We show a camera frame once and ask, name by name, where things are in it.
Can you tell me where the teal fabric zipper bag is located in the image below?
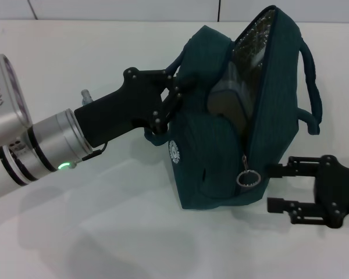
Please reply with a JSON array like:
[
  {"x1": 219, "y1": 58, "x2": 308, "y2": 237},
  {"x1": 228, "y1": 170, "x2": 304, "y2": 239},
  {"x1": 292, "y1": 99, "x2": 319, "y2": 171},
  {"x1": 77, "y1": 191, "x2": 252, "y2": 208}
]
[{"x1": 144, "y1": 5, "x2": 321, "y2": 210}]

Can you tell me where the silver zipper pull ring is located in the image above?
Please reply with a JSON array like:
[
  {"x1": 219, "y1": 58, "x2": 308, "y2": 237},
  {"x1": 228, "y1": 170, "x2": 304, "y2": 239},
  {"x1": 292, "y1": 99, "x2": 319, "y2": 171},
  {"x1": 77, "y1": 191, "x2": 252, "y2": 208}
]
[{"x1": 236, "y1": 153, "x2": 262, "y2": 189}]

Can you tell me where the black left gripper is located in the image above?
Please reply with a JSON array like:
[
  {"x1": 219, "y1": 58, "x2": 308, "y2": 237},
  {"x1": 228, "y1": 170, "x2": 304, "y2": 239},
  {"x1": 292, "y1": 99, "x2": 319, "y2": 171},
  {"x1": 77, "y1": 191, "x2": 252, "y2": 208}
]
[{"x1": 74, "y1": 67, "x2": 197, "y2": 148}]

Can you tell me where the clear container with blue rim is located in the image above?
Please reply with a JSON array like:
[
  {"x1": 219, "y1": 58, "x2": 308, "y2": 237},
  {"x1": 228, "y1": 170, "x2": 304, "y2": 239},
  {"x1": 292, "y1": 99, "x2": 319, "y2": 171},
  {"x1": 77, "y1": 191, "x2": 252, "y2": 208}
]
[{"x1": 206, "y1": 62, "x2": 265, "y2": 137}]

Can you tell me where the left arm connector cable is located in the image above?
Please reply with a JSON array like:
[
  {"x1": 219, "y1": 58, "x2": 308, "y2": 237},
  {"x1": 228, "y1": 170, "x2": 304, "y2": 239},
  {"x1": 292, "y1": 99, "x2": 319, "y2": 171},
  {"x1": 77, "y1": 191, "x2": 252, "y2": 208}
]
[{"x1": 70, "y1": 142, "x2": 108, "y2": 170}]

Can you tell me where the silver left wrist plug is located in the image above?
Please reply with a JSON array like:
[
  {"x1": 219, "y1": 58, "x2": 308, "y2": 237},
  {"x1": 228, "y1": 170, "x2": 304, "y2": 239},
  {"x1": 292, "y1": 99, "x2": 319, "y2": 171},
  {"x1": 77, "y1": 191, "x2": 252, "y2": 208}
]
[{"x1": 80, "y1": 90, "x2": 94, "y2": 105}]

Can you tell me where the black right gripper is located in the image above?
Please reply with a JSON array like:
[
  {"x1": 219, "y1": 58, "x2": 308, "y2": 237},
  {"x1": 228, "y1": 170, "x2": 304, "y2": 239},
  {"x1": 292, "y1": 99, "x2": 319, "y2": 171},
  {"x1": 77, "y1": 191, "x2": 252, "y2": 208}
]
[{"x1": 266, "y1": 155, "x2": 349, "y2": 230}]

